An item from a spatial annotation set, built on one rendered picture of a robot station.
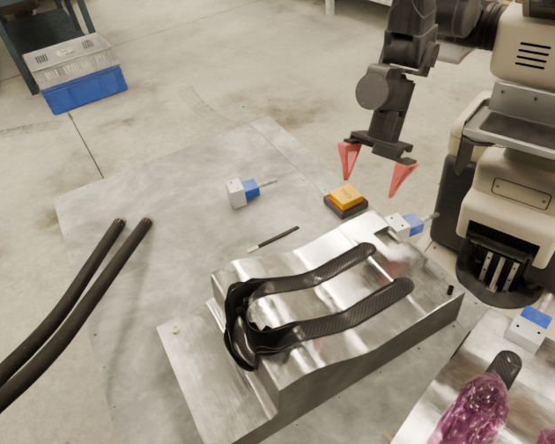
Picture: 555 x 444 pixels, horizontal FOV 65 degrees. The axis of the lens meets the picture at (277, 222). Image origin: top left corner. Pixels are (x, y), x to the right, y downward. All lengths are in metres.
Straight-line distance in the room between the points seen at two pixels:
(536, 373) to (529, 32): 0.59
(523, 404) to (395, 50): 0.58
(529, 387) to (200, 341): 0.54
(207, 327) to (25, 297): 1.62
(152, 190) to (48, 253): 1.34
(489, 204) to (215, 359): 0.73
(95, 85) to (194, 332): 3.08
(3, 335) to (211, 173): 1.35
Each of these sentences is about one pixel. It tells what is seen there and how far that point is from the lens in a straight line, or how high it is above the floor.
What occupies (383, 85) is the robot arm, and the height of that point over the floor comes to 1.21.
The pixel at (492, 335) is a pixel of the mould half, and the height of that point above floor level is 0.86.
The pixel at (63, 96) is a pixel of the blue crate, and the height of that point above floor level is 0.12.
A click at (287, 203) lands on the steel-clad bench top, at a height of 0.80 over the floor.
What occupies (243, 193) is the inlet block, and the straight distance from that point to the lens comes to 1.09.
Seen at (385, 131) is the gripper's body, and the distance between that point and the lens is 0.80.
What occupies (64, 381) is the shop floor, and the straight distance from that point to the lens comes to 1.99.
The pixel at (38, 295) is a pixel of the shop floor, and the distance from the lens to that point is 2.34.
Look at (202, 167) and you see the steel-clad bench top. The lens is 1.28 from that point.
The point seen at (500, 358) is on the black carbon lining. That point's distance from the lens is 0.83.
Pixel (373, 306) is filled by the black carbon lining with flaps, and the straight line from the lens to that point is 0.80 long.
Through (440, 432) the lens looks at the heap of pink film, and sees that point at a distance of 0.69.
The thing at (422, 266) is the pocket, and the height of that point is 0.87.
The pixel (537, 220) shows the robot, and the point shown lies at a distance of 1.14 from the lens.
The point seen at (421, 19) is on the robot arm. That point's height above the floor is 1.28.
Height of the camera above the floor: 1.54
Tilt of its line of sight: 44 degrees down
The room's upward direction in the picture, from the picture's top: 8 degrees counter-clockwise
